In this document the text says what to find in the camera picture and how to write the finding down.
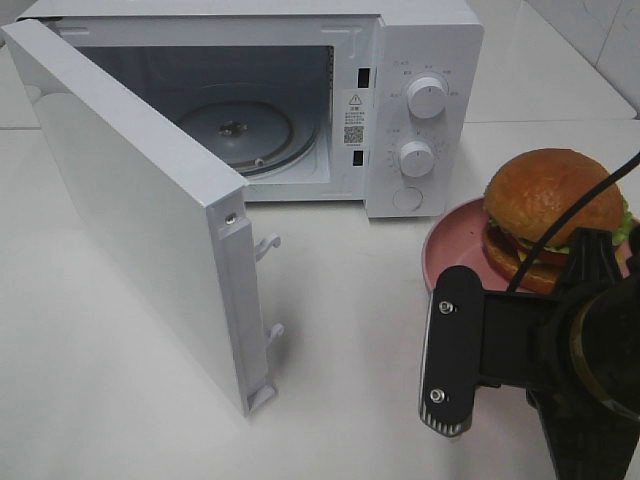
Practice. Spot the round white door-release button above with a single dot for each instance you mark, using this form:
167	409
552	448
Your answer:
407	199

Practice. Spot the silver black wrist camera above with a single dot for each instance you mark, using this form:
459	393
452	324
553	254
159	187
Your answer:
451	352

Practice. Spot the upper white microwave knob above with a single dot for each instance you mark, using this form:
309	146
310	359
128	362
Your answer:
426	96

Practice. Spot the glass microwave turntable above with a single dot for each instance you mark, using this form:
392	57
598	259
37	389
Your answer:
251	137

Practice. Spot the pink round plate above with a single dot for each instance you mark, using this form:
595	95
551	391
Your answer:
466	237

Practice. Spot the white warning label sticker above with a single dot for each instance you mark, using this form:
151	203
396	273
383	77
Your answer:
354	107

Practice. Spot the white microwave door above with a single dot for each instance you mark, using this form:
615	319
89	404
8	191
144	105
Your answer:
169	213

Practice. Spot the lower white microwave knob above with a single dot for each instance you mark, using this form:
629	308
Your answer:
416	159

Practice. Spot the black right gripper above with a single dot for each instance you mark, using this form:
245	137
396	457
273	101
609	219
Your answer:
582	344

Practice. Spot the white microwave knob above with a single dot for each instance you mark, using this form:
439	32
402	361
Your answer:
426	96
416	159

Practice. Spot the white microwave oven body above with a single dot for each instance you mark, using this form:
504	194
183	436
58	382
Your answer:
178	56

